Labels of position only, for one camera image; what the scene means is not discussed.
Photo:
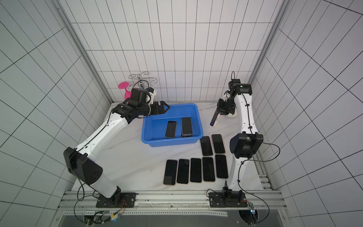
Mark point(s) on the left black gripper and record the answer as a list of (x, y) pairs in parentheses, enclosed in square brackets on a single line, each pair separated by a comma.
[(157, 111)]

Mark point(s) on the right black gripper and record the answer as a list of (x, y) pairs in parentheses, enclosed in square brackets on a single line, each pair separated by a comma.
[(222, 110)]

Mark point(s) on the black phone removed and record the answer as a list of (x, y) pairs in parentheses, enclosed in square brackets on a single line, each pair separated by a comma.
[(170, 172), (183, 171), (215, 118), (171, 129), (196, 170), (208, 169)]

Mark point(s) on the black phone stack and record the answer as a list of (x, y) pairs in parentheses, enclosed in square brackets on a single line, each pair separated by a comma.
[(206, 146), (186, 127)]

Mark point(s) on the black phone stack under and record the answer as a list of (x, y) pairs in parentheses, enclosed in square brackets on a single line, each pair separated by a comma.
[(218, 144)]

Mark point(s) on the black phone stack top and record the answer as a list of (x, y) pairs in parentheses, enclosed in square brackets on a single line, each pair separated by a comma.
[(206, 146)]

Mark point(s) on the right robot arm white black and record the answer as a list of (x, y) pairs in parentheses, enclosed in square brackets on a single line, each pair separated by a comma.
[(238, 100)]

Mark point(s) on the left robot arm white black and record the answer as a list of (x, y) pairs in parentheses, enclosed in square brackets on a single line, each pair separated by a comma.
[(80, 161)]

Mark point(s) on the blue plastic storage box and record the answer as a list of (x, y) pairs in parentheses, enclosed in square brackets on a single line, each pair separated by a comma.
[(181, 124)]

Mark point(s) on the white bowl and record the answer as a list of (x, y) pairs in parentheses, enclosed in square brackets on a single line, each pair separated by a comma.
[(232, 115)]

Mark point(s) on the pink wine glass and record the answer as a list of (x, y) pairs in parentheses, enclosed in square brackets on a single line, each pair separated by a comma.
[(125, 86)]

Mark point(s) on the right electronics board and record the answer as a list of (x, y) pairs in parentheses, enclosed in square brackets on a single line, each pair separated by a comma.
[(251, 216)]

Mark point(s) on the electronics board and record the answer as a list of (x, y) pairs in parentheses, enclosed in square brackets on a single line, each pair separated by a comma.
[(251, 216), (100, 218)]

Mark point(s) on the left electronics board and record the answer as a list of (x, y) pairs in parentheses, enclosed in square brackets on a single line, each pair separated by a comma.
[(100, 218)]

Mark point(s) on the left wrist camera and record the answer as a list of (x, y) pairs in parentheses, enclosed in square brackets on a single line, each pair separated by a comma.
[(143, 96)]

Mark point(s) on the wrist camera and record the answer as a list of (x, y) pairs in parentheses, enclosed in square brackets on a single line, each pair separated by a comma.
[(143, 96), (234, 89)]

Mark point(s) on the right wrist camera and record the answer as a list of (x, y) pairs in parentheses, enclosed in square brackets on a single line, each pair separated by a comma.
[(234, 89)]

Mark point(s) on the silver wire glass rack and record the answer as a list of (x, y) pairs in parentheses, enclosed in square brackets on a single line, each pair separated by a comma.
[(142, 80)]

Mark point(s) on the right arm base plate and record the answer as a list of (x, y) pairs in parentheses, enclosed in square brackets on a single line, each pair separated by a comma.
[(235, 200)]

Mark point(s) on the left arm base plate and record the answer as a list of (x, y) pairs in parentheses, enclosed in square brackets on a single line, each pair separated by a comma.
[(118, 200)]

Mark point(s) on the aluminium mounting rail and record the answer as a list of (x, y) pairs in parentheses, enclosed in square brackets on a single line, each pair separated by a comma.
[(147, 202)]

